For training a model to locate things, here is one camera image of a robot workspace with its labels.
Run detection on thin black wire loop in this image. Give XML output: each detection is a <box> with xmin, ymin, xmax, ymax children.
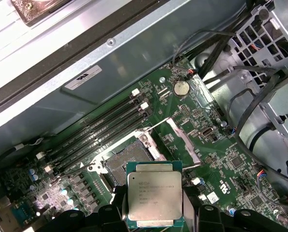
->
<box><xmin>172</xmin><ymin>29</ymin><xmax>235</xmax><ymax>73</ymax></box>

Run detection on green motherboard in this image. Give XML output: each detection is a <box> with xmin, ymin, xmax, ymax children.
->
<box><xmin>0</xmin><ymin>55</ymin><xmax>288</xmax><ymax>232</ymax></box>

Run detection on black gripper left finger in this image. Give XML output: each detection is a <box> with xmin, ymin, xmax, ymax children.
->
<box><xmin>50</xmin><ymin>185</ymin><xmax>129</xmax><ymax>232</ymax></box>

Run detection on RAM slot white clips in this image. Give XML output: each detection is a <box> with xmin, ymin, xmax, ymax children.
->
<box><xmin>36</xmin><ymin>88</ymin><xmax>141</xmax><ymax>160</ymax></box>
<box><xmin>44</xmin><ymin>101</ymin><xmax>149</xmax><ymax>174</ymax></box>

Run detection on white case label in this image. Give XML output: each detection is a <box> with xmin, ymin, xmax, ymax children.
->
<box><xmin>64</xmin><ymin>64</ymin><xmax>103</xmax><ymax>92</ymax></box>

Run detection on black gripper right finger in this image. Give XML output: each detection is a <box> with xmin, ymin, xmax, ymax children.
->
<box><xmin>182</xmin><ymin>190</ymin><xmax>285</xmax><ymax>232</ymax></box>

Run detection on CPU socket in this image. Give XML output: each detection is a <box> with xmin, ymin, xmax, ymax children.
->
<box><xmin>87</xmin><ymin>127</ymin><xmax>167</xmax><ymax>194</ymax></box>

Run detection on round coin battery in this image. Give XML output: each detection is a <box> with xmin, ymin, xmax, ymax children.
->
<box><xmin>173</xmin><ymin>80</ymin><xmax>191</xmax><ymax>97</ymax></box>

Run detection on thin wire locking lever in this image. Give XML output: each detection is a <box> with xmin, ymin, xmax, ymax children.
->
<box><xmin>49</xmin><ymin>163</ymin><xmax>104</xmax><ymax>184</ymax></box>

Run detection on silver metal drive cage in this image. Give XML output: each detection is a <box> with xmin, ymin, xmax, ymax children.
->
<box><xmin>197</xmin><ymin>0</ymin><xmax>288</xmax><ymax>184</ymax></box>

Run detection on black cable white tag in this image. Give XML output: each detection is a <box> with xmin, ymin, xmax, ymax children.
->
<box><xmin>0</xmin><ymin>136</ymin><xmax>44</xmax><ymax>174</ymax></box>

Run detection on metal socket cover frame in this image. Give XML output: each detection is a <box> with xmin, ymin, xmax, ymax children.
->
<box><xmin>135</xmin><ymin>118</ymin><xmax>202</xmax><ymax>170</ymax></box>

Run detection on thick black cable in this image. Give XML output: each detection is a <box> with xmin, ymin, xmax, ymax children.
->
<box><xmin>234</xmin><ymin>69</ymin><xmax>288</xmax><ymax>142</ymax></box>

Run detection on silver CPU green edge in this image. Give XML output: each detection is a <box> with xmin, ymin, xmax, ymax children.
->
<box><xmin>125</xmin><ymin>160</ymin><xmax>184</xmax><ymax>228</ymax></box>

